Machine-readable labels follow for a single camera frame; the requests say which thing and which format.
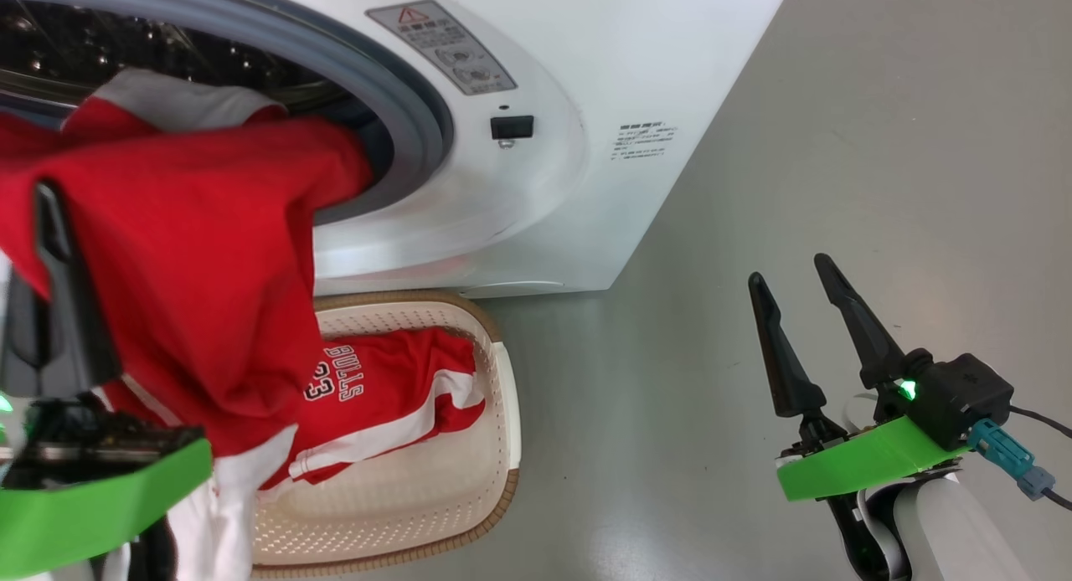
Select teal cable connector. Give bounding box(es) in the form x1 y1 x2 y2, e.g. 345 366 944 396
966 419 1057 501

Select steel perforated washer drum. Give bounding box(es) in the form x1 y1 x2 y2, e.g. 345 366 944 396
0 0 357 120

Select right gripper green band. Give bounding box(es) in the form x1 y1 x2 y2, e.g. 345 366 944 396
748 253 966 503

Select white front-load washing machine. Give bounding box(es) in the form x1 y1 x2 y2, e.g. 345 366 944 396
0 0 797 300

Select cream perforated laundry basket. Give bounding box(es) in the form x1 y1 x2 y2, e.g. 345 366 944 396
250 290 523 578

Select red and white jersey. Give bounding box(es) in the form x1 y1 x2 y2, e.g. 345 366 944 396
0 68 374 581

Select red Bulls 23 shorts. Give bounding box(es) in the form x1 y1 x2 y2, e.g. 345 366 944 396
258 326 487 491

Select grey warning sticker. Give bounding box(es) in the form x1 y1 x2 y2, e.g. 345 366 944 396
365 0 518 97

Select thin black cable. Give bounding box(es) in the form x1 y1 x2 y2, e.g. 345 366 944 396
1008 404 1072 512

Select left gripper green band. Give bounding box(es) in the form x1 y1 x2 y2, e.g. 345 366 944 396
0 182 215 578

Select black door latch socket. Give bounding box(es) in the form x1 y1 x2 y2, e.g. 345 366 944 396
489 114 536 141

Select printed text label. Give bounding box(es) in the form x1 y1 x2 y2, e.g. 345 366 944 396
611 120 680 162

